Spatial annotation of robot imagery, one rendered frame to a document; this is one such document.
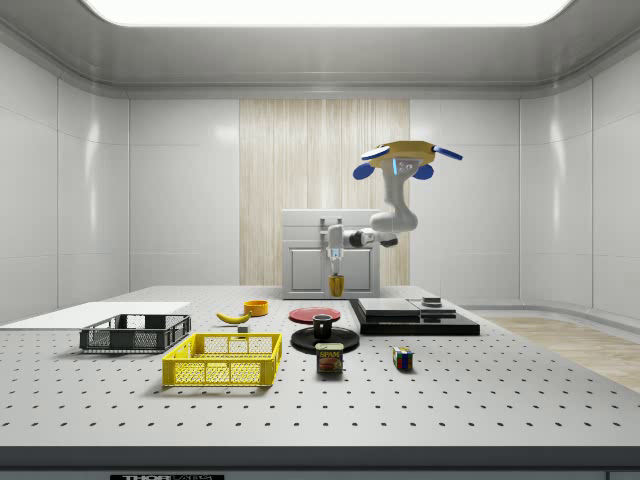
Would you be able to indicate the black mug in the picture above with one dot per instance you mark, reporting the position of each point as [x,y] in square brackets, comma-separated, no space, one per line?
[322,327]

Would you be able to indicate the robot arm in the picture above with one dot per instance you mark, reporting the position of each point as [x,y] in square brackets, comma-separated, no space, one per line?
[395,200]

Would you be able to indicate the dark grey basket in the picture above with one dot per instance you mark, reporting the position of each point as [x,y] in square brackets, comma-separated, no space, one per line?
[130,339]

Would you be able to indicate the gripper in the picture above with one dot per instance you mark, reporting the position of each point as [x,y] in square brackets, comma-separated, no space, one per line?
[336,263]

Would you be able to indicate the red plate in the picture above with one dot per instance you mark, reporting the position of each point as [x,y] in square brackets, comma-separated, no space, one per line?
[302,315]

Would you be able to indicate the black plate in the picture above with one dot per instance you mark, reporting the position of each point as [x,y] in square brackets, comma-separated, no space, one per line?
[305,341]

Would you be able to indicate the yellow basket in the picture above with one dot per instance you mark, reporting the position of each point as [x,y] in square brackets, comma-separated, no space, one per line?
[220,372]

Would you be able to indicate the flat-sided can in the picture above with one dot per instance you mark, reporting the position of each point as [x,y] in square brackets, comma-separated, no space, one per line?
[329,359]

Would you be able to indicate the black stove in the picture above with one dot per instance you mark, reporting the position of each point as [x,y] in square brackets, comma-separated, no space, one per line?
[420,327]

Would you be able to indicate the yellow bowl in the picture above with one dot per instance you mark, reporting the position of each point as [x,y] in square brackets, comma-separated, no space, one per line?
[256,309]

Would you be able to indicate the drone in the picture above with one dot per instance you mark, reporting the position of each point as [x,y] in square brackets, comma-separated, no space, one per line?
[407,149]

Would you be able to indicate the white cabinet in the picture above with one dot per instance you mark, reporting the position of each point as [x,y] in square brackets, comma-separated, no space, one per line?
[305,270]

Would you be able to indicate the banana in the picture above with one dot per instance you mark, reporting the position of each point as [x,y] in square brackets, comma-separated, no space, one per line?
[234,318]

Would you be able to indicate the yellow mug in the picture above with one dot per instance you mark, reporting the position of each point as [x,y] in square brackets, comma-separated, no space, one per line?
[337,286]

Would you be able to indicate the puzzle cube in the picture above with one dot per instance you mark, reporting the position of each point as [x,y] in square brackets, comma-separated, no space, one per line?
[402,359]

